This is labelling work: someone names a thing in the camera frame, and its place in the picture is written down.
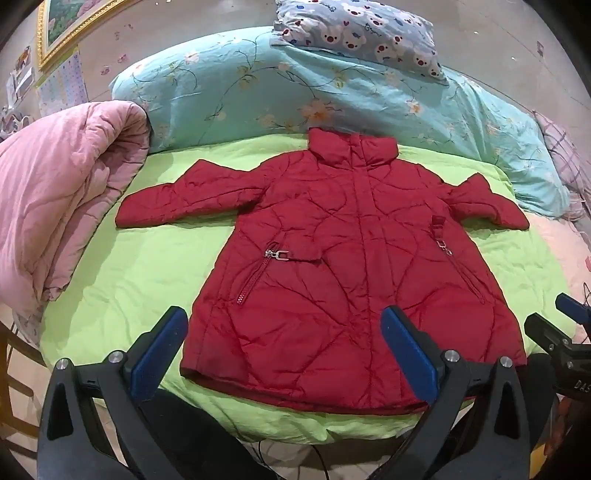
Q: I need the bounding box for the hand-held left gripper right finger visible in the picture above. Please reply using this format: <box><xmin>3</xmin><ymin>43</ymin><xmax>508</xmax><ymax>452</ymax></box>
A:
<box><xmin>379</xmin><ymin>305</ymin><xmax>548</xmax><ymax>480</ymax></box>

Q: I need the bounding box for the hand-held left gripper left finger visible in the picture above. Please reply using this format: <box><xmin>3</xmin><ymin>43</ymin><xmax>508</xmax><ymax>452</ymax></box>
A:
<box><xmin>39</xmin><ymin>305</ymin><xmax>189</xmax><ymax>480</ymax></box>

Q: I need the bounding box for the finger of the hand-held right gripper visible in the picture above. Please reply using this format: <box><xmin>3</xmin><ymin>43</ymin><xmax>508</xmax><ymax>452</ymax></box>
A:
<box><xmin>523</xmin><ymin>312</ymin><xmax>579</xmax><ymax>357</ymax></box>
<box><xmin>555</xmin><ymin>292</ymin><xmax>591</xmax><ymax>325</ymax></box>

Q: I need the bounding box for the red quilted jacket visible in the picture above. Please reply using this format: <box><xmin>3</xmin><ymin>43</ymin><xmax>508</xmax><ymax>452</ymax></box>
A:
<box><xmin>115</xmin><ymin>127</ymin><xmax>531</xmax><ymax>415</ymax></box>

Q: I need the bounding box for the pale pink sheet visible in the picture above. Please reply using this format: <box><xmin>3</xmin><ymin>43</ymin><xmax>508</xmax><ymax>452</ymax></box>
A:
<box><xmin>521</xmin><ymin>211</ymin><xmax>591</xmax><ymax>334</ymax></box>

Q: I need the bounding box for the light green bed sheet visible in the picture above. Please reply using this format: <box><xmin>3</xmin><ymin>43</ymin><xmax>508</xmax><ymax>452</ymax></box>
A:
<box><xmin>39</xmin><ymin>136</ymin><xmax>576</xmax><ymax>446</ymax></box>

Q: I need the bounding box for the wooden chair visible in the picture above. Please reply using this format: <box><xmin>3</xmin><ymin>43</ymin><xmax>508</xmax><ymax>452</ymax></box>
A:
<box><xmin>0</xmin><ymin>318</ymin><xmax>48</xmax><ymax>440</ymax></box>

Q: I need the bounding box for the plaid pink pillow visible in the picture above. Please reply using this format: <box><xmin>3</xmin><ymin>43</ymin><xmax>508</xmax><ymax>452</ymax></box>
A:
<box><xmin>532</xmin><ymin>110</ymin><xmax>591</xmax><ymax>209</ymax></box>

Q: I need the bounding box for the pink quilt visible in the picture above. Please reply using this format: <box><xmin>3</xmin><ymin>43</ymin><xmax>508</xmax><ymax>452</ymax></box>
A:
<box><xmin>0</xmin><ymin>100</ymin><xmax>153</xmax><ymax>320</ymax></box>

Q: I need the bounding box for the teal floral duvet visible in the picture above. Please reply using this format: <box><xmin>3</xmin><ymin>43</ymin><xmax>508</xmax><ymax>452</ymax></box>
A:
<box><xmin>108</xmin><ymin>25</ymin><xmax>572</xmax><ymax>219</ymax></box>

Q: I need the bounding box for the bear print pillow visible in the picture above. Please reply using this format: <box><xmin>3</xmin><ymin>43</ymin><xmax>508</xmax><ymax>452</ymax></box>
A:
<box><xmin>271</xmin><ymin>0</ymin><xmax>450</xmax><ymax>80</ymax></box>

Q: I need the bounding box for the gold framed picture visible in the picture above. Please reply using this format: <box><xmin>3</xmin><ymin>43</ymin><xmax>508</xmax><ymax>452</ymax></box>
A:
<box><xmin>37</xmin><ymin>0</ymin><xmax>136</xmax><ymax>71</ymax></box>

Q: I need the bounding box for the black cable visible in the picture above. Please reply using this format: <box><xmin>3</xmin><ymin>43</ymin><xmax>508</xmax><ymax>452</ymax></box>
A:
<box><xmin>255</xmin><ymin>440</ymin><xmax>334</xmax><ymax>480</ymax></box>

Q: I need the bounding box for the wall calendar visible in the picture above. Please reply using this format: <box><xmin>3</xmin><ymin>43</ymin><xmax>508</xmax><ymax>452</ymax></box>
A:
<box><xmin>37</xmin><ymin>50</ymin><xmax>89</xmax><ymax>117</ymax></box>

